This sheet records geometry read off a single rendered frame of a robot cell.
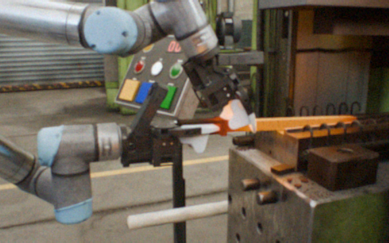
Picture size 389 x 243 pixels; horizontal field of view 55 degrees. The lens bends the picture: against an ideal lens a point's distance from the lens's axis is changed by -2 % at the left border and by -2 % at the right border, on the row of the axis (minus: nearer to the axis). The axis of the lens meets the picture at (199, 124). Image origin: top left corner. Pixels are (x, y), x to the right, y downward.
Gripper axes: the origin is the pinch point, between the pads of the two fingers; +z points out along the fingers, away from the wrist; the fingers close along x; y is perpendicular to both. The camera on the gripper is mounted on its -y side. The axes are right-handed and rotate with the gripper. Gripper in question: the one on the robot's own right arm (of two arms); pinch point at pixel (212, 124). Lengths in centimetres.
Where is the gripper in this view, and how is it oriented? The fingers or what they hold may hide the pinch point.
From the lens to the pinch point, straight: 83.2
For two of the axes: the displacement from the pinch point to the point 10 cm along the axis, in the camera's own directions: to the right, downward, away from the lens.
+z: 9.4, -0.6, 3.3
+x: 3.4, 2.1, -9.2
